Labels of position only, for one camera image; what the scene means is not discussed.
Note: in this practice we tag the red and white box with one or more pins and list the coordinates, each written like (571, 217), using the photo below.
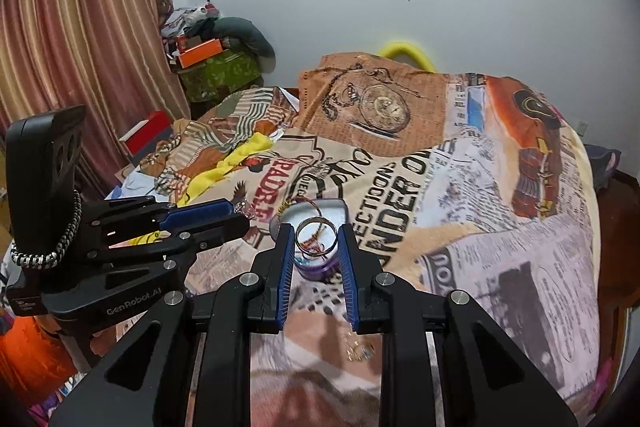
(139, 136)

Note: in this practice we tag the purple heart-shaped jewelry box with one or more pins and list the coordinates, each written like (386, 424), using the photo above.
(315, 223)

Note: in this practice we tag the orange shoe box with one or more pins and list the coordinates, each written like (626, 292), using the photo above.
(200, 53)

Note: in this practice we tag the dark bag on floor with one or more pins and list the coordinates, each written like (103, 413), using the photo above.
(603, 162)

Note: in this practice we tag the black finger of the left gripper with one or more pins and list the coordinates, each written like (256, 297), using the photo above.
(210, 231)

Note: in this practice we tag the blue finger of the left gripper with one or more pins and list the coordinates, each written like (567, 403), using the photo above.
(197, 214)

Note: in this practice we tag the beaded charm jewelry piece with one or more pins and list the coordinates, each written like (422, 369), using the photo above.
(359, 348)

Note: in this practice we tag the pile of clothes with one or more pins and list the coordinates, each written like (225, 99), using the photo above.
(183, 19)

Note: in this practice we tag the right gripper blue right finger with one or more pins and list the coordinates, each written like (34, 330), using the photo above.
(442, 350)

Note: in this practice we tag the yellow cloth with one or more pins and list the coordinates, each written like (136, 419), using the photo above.
(257, 143)

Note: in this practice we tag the yellow curved tube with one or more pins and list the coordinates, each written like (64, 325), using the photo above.
(412, 53)

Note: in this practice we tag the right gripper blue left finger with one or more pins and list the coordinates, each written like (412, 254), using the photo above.
(187, 360)

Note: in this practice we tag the red striped curtain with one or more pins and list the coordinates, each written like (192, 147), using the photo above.
(106, 55)

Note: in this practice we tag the dark green stuffed pillow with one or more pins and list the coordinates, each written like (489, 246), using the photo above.
(233, 33)

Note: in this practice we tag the white wall socket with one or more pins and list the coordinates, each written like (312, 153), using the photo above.
(581, 128)

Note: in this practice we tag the orange sleeve forearm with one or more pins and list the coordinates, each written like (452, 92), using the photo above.
(33, 363)

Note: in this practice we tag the green patterned storage box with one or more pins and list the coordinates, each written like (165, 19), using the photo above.
(220, 75)

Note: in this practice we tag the printed newspaper pattern blanket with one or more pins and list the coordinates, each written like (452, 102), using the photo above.
(465, 181)

